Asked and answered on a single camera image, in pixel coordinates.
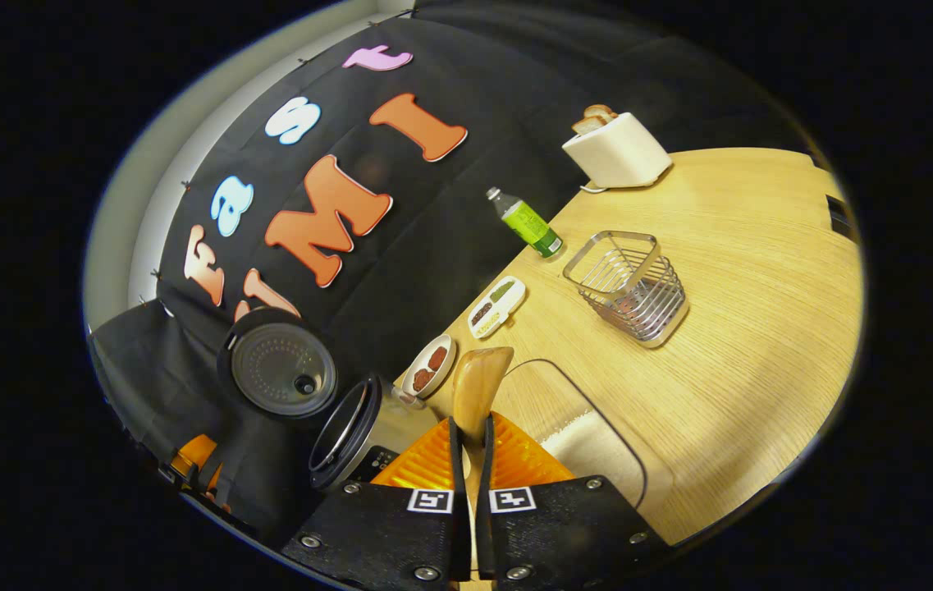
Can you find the white divided bean dish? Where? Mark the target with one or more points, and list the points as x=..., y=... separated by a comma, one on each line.
x=496, y=308

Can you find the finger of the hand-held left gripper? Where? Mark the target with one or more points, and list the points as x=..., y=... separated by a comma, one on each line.
x=197, y=460

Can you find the green drink bottle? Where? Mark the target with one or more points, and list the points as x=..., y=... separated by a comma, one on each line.
x=528, y=223

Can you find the red meat piece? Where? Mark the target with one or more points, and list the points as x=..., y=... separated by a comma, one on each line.
x=423, y=380
x=437, y=359

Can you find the black and cream rice cooker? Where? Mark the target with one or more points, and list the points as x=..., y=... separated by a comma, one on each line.
x=281, y=369

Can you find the clear rice container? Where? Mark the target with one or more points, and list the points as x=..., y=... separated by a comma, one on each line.
x=548, y=394

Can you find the white toaster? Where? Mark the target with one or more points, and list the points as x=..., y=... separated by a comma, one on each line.
x=618, y=156

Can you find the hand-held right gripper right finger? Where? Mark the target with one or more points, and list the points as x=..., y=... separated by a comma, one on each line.
x=564, y=533

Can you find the small white round plate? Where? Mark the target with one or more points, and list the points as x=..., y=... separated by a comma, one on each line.
x=445, y=373

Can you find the white rice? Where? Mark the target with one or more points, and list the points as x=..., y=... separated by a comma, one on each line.
x=589, y=451

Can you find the toast bread slice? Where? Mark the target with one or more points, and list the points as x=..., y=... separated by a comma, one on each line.
x=600, y=111
x=589, y=125

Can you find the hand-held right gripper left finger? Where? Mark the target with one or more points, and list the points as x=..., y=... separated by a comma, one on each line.
x=388, y=533

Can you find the black backdrop cloth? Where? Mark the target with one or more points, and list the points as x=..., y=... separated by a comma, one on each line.
x=450, y=238

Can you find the wooden spoon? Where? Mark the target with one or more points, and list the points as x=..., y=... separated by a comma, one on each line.
x=478, y=386

